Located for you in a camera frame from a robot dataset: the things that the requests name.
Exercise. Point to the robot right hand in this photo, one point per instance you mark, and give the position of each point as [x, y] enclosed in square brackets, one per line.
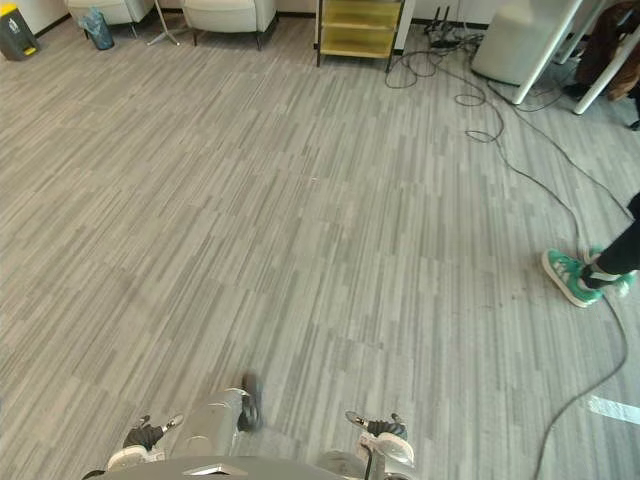
[386, 426]

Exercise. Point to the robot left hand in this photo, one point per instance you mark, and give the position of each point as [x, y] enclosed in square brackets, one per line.
[141, 435]

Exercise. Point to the robot left silver arm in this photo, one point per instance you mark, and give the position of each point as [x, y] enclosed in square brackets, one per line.
[131, 456]

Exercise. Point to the robot silver right leg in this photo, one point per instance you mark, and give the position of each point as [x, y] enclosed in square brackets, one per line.
[342, 464]

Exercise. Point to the robot silver leg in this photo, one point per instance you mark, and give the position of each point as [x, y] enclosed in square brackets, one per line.
[342, 464]
[212, 425]

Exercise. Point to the robot silver left leg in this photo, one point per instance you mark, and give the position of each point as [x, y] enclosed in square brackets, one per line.
[212, 425]

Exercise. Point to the robot grey torso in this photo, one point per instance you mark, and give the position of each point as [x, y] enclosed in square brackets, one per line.
[210, 469]

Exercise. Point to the robot dark left foot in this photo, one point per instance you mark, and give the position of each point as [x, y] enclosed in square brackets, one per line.
[251, 402]

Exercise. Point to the white floor tape strip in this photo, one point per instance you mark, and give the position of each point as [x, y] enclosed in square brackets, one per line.
[615, 410]

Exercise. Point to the green sneaker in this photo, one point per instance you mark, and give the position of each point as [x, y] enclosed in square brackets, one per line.
[625, 283]
[567, 275]

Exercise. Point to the person's leg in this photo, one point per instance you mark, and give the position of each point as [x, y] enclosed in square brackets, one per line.
[620, 250]

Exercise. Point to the metal floor stand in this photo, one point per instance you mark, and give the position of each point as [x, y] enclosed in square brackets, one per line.
[167, 30]

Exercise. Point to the black router with antennas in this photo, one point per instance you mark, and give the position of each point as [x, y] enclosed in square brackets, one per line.
[442, 22]

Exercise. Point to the bin with blue plastic bag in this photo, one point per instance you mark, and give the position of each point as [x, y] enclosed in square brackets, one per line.
[97, 27]

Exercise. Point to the white table leg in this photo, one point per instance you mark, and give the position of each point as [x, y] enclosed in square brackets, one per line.
[607, 70]
[550, 50]

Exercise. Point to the grey pedal bin yellow lid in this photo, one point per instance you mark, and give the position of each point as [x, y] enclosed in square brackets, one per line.
[16, 35]

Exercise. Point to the white armchair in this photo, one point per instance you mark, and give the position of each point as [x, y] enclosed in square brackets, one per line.
[230, 14]
[112, 10]

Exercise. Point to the brown coat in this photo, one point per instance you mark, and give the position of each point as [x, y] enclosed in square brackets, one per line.
[607, 45]

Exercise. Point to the yellow shelf cart black frame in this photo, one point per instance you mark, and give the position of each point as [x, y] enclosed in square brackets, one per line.
[357, 30]

